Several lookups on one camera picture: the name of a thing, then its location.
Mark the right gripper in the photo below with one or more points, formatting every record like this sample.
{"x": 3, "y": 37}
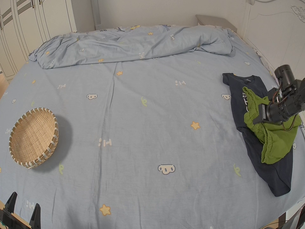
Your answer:
{"x": 276, "y": 113}

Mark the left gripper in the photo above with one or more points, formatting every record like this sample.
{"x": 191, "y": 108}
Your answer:
{"x": 6, "y": 217}

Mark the green shorts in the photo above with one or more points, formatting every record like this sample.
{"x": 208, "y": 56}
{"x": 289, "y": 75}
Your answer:
{"x": 274, "y": 147}

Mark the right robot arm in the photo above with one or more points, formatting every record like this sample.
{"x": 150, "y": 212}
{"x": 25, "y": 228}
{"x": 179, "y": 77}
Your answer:
{"x": 284, "y": 74}

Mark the round woven basket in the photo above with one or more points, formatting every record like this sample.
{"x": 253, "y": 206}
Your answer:
{"x": 31, "y": 137}

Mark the bed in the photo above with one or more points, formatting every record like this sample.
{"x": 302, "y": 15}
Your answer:
{"x": 143, "y": 127}

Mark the dark blue printed T-shirt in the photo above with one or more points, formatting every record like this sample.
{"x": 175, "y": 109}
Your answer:
{"x": 238, "y": 113}

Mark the grey bedside table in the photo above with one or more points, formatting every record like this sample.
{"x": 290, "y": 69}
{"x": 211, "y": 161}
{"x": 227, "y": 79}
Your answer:
{"x": 212, "y": 20}

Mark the pale blue quilt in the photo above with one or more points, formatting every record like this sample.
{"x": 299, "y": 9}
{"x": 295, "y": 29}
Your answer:
{"x": 119, "y": 49}

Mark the white wardrobe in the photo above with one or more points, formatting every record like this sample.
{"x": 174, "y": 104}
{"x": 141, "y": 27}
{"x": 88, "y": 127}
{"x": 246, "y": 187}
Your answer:
{"x": 23, "y": 20}

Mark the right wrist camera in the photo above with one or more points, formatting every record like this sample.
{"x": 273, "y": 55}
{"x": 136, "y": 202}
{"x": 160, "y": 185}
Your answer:
{"x": 270, "y": 95}

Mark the grey vertical wall duct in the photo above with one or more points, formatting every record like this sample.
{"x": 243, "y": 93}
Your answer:
{"x": 95, "y": 6}

